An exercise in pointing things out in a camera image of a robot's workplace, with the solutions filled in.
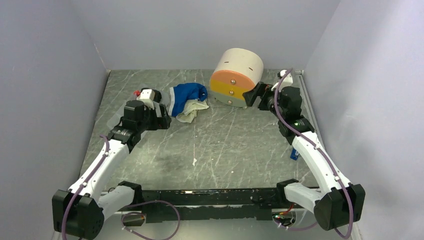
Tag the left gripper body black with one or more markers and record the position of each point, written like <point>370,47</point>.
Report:
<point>151,122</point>

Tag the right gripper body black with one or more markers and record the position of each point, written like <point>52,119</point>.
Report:
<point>268,101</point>

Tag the blue underwear white trim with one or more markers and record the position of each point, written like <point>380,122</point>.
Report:
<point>181,93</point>

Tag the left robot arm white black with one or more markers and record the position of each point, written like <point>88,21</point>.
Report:
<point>81,210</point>

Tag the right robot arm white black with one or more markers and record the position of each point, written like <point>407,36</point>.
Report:
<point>337,202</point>

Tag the round drawer cabinet orange yellow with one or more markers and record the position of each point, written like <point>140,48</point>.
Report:
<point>238,71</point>

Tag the clear plastic compartment tray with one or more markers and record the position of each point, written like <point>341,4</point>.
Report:
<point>120,112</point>

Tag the cream yellow cloth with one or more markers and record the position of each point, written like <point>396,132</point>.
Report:
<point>190,110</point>

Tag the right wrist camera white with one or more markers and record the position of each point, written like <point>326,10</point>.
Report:
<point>286,82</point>

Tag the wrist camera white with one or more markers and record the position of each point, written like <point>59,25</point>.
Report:
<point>148,94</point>
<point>286,82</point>

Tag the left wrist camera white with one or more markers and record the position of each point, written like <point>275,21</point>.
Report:
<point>148,94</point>

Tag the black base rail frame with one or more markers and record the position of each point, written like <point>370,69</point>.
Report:
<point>157,206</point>

